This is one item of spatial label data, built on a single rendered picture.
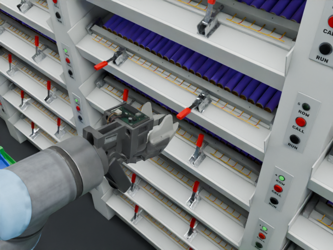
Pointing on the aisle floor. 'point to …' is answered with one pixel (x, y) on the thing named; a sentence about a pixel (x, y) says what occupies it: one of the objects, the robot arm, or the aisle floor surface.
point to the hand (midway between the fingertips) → (166, 125)
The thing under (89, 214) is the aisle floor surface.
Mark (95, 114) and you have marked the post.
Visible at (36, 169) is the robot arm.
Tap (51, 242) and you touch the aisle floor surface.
